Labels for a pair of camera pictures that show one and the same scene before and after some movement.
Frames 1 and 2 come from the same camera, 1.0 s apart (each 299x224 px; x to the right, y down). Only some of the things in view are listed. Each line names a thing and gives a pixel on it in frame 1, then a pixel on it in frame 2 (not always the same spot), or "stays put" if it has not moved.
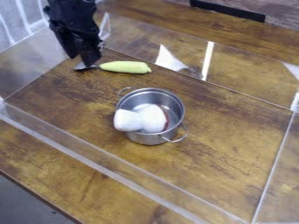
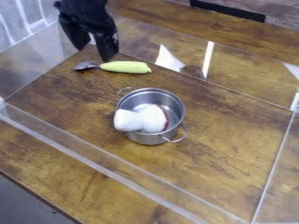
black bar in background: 228,10 stays put
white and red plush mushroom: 147,118 stays put
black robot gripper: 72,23 → 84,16
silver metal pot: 132,97 stays put
